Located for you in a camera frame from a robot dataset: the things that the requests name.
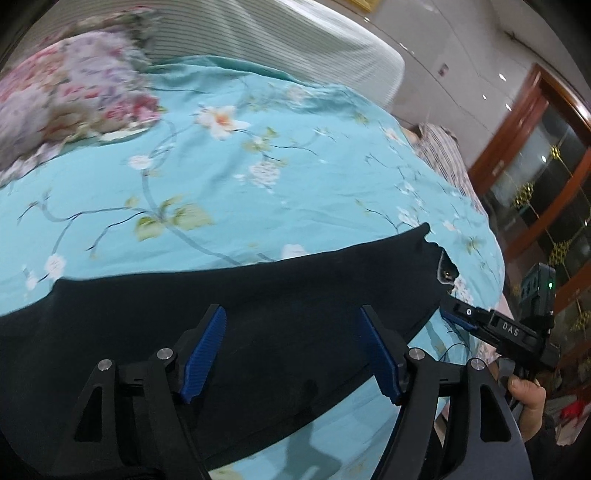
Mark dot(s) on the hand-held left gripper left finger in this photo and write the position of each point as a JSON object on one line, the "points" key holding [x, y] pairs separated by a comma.
{"points": [[204, 353]]}

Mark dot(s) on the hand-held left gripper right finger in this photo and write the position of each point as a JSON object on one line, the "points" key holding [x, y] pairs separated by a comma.
{"points": [[381, 353]]}

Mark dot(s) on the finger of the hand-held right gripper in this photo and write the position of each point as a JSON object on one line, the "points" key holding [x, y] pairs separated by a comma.
{"points": [[466, 314]]}

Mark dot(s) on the black pants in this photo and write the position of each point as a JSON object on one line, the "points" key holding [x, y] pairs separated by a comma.
{"points": [[277, 300]]}

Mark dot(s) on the person's right forearm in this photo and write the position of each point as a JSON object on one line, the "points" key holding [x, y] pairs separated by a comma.
{"points": [[544, 454]]}

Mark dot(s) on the person's right hand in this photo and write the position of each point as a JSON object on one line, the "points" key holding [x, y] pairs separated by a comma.
{"points": [[526, 399]]}

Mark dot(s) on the red and white bag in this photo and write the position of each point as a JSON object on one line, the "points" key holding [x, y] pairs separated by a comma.
{"points": [[575, 410]]}

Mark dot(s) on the grey striped cloth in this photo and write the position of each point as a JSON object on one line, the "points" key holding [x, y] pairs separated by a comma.
{"points": [[445, 157]]}

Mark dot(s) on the wooden framed glass door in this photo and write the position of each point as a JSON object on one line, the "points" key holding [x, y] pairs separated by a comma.
{"points": [[540, 152]]}

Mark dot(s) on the teal floral bed sheet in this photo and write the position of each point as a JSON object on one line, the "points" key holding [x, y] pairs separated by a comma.
{"points": [[258, 184]]}

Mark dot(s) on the pink floral quilt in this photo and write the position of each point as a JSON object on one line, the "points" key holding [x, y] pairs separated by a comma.
{"points": [[69, 106]]}

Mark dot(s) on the white striped mattress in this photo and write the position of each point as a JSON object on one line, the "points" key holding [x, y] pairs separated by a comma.
{"points": [[286, 41]]}

